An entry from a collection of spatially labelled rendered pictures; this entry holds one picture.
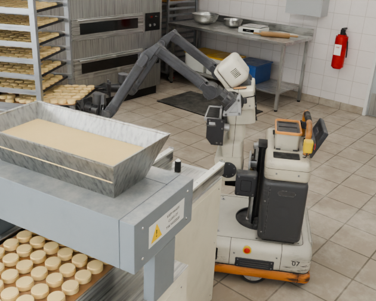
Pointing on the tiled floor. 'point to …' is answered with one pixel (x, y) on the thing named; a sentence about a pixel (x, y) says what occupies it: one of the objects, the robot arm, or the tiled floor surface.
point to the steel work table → (305, 34)
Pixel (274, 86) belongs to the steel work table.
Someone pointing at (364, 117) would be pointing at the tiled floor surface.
